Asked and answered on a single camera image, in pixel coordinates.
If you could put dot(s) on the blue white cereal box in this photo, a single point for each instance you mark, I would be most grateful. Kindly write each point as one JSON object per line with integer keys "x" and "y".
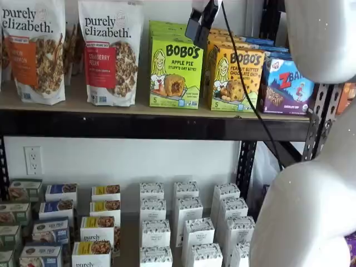
{"x": 40, "y": 256}
{"x": 50, "y": 231}
{"x": 61, "y": 192}
{"x": 55, "y": 208}

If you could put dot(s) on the blue Zbar snack box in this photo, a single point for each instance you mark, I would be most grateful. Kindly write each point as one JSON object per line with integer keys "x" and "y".
{"x": 275, "y": 51}
{"x": 258, "y": 41}
{"x": 283, "y": 91}

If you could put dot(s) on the green white cereal box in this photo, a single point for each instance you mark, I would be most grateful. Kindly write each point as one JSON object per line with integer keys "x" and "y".
{"x": 9, "y": 236}
{"x": 14, "y": 213}
{"x": 25, "y": 189}
{"x": 6, "y": 258}

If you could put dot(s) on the white granola bag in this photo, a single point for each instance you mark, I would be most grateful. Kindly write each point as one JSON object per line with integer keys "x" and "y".
{"x": 5, "y": 58}
{"x": 73, "y": 50}

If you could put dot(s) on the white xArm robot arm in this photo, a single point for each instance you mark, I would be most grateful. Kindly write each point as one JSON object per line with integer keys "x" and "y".
{"x": 306, "y": 211}

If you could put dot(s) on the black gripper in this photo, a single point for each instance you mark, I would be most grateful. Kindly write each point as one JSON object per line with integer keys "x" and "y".
{"x": 207, "y": 15}

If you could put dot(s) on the yellow Bobo's peanut butter box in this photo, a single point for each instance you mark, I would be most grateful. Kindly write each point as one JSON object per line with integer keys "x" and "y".
{"x": 222, "y": 83}
{"x": 219, "y": 41}
{"x": 217, "y": 32}

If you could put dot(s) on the white wall outlet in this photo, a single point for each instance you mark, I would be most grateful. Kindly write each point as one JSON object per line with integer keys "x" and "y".
{"x": 32, "y": 161}

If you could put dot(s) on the yellow white granola box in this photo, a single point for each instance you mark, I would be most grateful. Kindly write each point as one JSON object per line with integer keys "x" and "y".
{"x": 105, "y": 192}
{"x": 97, "y": 228}
{"x": 105, "y": 210}
{"x": 91, "y": 254}

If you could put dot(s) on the black metal shelf rack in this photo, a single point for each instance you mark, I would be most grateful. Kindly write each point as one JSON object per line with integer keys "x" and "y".
{"x": 139, "y": 125}

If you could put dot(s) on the red label granola bag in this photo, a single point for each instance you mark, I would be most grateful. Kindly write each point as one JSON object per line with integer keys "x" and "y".
{"x": 111, "y": 55}

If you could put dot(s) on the white floral print box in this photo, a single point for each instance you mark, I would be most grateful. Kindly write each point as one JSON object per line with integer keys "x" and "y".
{"x": 197, "y": 233}
{"x": 240, "y": 256}
{"x": 226, "y": 192}
{"x": 233, "y": 208}
{"x": 189, "y": 208}
{"x": 153, "y": 210}
{"x": 155, "y": 233}
{"x": 239, "y": 231}
{"x": 155, "y": 257}
{"x": 151, "y": 190}
{"x": 186, "y": 189}
{"x": 205, "y": 256}

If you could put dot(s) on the orange label granola bag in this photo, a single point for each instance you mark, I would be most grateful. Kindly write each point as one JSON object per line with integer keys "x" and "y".
{"x": 33, "y": 55}

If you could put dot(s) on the orange box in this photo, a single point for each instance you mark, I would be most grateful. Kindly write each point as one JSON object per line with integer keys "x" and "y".
{"x": 346, "y": 97}

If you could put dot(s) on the green Bobo's apple pie box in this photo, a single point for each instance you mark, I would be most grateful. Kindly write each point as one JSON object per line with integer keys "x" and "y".
{"x": 164, "y": 24}
{"x": 167, "y": 32}
{"x": 176, "y": 75}

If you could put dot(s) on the brown wooden shelf board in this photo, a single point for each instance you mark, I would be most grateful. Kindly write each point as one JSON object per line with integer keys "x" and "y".
{"x": 130, "y": 236}
{"x": 75, "y": 103}

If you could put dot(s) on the purple package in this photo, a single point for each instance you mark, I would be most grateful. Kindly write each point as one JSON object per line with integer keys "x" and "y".
{"x": 351, "y": 250}

